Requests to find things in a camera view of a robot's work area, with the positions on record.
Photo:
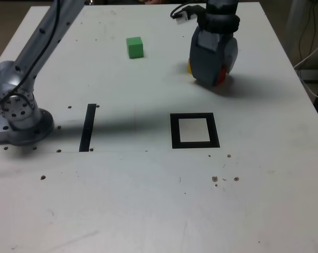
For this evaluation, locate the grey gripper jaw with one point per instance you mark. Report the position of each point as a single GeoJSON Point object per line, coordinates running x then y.
{"type": "Point", "coordinates": [203, 66]}
{"type": "Point", "coordinates": [231, 52]}

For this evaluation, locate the yellow cube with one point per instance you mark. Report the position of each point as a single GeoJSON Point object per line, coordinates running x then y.
{"type": "Point", "coordinates": [189, 68]}

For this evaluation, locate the red cube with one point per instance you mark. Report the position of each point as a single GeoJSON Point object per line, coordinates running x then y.
{"type": "Point", "coordinates": [222, 76]}

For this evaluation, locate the green cube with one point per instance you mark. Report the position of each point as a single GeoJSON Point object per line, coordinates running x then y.
{"type": "Point", "coordinates": [134, 48]}

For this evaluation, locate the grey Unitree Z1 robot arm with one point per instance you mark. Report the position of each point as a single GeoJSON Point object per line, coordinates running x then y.
{"type": "Point", "coordinates": [30, 124]}

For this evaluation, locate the black tape square outline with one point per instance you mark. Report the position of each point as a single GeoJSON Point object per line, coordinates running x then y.
{"type": "Point", "coordinates": [174, 131]}

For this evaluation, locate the long grey box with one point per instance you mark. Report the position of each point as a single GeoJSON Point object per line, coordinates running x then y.
{"type": "Point", "coordinates": [314, 75]}

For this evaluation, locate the black tape strip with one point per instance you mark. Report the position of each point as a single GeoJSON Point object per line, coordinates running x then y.
{"type": "Point", "coordinates": [87, 126]}

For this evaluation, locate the white upright post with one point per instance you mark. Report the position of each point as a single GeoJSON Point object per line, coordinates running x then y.
{"type": "Point", "coordinates": [293, 15]}

